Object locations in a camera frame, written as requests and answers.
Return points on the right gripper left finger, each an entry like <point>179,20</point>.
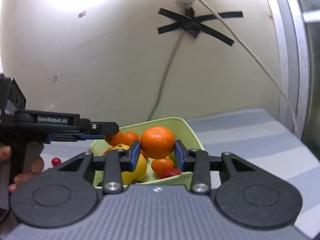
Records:
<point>112,164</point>

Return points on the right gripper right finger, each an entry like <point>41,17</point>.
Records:
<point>201,164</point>

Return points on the large orange mandarin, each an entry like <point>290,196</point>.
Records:
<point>157,142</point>

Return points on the person's left hand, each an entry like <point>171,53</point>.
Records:
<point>30,168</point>

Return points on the orange mandarin in basket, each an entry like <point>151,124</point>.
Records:
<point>129,138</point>

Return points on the green plastic basket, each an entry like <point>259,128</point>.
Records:
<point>143,172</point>

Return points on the small orange mandarin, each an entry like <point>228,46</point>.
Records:
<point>160,165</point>

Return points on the small red cherry tomato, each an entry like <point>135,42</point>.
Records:
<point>56,161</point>

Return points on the black tape cross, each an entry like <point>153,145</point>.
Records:
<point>192,24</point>

